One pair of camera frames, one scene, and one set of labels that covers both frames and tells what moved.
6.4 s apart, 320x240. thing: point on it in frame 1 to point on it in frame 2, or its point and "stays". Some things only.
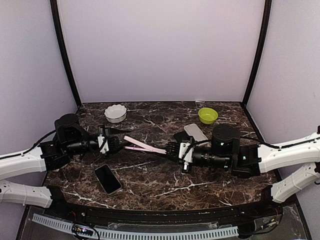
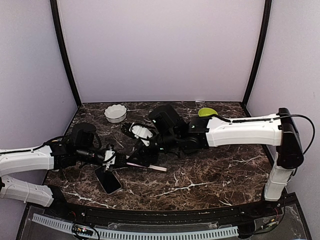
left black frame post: (59, 36) stays
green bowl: (207, 116) stays
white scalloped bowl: (116, 113) stays
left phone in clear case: (109, 182) stays
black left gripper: (110, 130) to (108, 168)
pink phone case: (145, 147) to (159, 168)
